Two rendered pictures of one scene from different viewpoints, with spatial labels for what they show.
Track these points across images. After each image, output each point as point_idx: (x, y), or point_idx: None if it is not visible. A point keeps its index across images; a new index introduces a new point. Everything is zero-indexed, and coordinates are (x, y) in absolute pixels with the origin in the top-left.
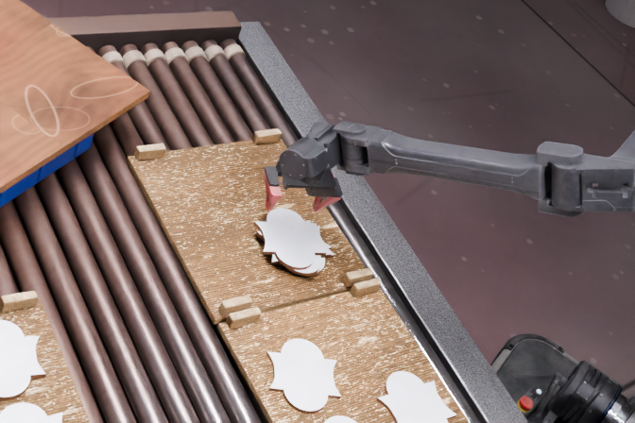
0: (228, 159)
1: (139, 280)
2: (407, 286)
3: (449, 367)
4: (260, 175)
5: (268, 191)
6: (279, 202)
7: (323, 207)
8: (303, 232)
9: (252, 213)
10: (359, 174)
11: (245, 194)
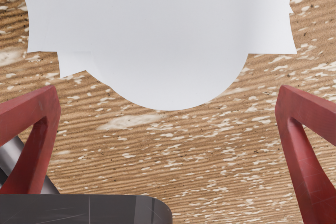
0: (233, 219)
1: None
2: None
3: None
4: (173, 193)
5: (321, 183)
6: (145, 131)
7: (1, 105)
8: (104, 1)
9: (236, 95)
10: None
11: (232, 147)
